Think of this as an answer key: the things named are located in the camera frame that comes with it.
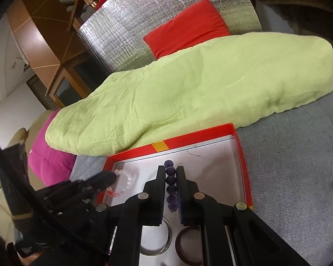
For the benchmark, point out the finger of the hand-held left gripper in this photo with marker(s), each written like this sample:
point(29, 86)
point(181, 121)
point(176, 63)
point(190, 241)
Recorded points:
point(80, 199)
point(100, 179)

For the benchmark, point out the silver foil mat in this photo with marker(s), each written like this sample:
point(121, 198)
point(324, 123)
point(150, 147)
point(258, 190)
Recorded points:
point(127, 27)

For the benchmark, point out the clear glass bangle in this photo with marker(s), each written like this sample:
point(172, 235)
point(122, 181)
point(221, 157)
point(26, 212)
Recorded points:
point(169, 238)

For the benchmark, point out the pink cushion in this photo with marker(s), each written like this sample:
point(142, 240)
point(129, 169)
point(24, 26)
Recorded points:
point(50, 160)

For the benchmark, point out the light green blanket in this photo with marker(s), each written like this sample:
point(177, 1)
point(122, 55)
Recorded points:
point(183, 88)

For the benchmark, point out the beige sofa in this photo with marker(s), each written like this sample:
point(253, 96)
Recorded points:
point(36, 124)

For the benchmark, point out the wooden cabinet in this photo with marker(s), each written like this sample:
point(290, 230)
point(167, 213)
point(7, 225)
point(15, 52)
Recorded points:
point(44, 41)

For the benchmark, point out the dark slatted panel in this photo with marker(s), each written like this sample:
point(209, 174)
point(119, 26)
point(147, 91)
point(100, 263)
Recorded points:
point(40, 94)

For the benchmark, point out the dark brown bangle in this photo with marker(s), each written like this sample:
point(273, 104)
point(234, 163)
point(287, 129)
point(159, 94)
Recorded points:
point(179, 243)

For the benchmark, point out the grey bed cover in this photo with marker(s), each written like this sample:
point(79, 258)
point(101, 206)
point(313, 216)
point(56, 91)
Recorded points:
point(294, 158)

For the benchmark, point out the red gift box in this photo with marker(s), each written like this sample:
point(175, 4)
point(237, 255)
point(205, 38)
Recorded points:
point(211, 171)

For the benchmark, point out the dark wooden furniture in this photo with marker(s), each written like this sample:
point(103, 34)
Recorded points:
point(302, 11)

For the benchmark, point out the wooden chair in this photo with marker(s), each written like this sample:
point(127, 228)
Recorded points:
point(82, 0)

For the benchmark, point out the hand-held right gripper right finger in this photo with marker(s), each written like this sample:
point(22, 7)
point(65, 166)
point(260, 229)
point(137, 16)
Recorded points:
point(180, 188)

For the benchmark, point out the red cushion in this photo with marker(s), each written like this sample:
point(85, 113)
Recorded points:
point(188, 27)

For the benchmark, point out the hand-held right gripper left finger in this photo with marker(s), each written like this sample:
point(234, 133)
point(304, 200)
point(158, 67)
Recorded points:
point(162, 180)

